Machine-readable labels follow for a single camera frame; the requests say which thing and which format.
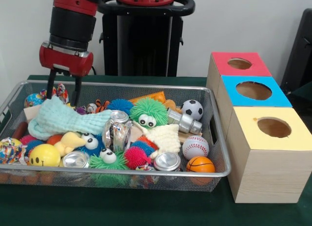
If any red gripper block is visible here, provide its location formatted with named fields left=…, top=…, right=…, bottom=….
left=39, top=40, right=94, bottom=107

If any light blue cloth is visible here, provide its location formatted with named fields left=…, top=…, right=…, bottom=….
left=28, top=96, right=113, bottom=141

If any multicolour knotted rope toy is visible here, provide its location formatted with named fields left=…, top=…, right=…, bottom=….
left=0, top=137, right=27, bottom=165

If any large green fuzzy eyed ball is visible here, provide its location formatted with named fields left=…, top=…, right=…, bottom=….
left=129, top=97, right=169, bottom=128

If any silver plastic toy truck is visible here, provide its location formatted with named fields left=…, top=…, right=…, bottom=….
left=167, top=108, right=203, bottom=134

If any shallow metal mesh bin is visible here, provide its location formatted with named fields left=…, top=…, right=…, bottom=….
left=0, top=79, right=232, bottom=192

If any wooden box with three holes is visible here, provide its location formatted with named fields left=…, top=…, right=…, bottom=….
left=206, top=51, right=312, bottom=204

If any blue fuzzy eyed ball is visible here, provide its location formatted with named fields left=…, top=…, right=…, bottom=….
left=78, top=132, right=105, bottom=158

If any yellow smiley ball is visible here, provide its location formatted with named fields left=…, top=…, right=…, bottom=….
left=29, top=143, right=61, bottom=167

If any small green fuzzy eyed ball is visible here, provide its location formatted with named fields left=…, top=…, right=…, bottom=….
left=89, top=148, right=130, bottom=170

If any orange toy brick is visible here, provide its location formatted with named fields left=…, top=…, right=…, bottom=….
left=128, top=91, right=166, bottom=105

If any black and white soccer ball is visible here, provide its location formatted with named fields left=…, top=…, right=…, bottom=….
left=181, top=99, right=204, bottom=121

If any white toy baseball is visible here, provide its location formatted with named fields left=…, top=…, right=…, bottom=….
left=182, top=135, right=210, bottom=160

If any dark green tablecloth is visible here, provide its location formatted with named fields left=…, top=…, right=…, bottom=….
left=289, top=81, right=312, bottom=110
left=0, top=75, right=312, bottom=226

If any orange toy basketball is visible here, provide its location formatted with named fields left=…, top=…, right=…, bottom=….
left=186, top=155, right=216, bottom=173

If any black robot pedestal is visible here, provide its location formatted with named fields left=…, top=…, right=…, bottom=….
left=97, top=0, right=195, bottom=77

